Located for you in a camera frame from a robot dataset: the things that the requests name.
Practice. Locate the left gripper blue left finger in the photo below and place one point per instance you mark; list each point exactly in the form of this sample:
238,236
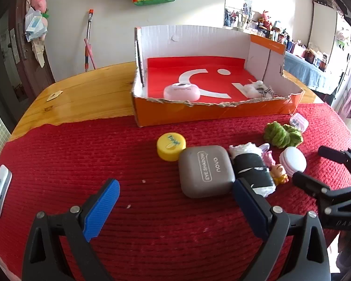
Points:
44,257

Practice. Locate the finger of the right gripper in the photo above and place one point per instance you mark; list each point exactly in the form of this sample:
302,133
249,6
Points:
341,157
311,186

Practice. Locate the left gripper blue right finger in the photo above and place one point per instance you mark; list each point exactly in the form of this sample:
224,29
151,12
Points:
307,258

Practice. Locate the white round compact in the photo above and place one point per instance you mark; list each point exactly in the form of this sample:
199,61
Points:
293,160

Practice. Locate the yellow small figurine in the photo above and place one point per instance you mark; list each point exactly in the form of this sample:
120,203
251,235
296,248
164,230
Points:
278,174

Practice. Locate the pink small figurine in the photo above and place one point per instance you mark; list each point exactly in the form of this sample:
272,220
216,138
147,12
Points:
267,155

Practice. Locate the green fuzzy scrunchie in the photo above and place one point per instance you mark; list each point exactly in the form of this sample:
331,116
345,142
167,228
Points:
282,136

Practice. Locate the clear pink plastic box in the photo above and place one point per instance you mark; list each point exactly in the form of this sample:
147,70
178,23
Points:
299,122

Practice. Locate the black white cloth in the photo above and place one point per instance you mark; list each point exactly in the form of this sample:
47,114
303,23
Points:
247,161

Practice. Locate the grey eyeshadow case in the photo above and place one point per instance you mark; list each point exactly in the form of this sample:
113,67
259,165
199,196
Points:
205,171

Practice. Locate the white fluffy bear clip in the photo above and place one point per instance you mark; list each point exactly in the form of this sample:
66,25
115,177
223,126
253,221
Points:
258,89

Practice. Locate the yellow round tin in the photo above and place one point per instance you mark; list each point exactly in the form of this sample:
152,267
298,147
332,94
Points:
170,146

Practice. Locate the pink round camera case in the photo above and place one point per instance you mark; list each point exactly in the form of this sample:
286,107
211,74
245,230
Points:
182,92

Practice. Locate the red knitted table mat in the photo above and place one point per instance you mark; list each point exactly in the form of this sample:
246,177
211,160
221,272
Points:
154,232

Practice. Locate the blue cloth side table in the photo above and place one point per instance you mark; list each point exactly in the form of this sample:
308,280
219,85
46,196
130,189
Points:
309,75

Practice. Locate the white wardrobe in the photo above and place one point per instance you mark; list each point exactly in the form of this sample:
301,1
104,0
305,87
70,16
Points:
329,48

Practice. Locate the small wooden tag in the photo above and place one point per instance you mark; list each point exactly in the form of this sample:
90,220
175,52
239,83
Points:
54,95

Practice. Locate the dark wooden door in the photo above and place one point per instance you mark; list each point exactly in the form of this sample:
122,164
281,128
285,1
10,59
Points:
24,68

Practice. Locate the red plush toy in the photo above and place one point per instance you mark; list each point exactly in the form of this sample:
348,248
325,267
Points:
266,20

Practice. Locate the orange cardboard box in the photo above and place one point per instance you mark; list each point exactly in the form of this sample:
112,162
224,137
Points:
220,62

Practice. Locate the hanging plastic bag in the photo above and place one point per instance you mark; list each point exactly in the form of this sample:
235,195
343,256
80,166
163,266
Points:
36,25

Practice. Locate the pink plush toy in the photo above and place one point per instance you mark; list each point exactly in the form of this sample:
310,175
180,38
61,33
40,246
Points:
39,5

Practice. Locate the wall mirror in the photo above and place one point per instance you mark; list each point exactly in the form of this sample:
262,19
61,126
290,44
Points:
237,13

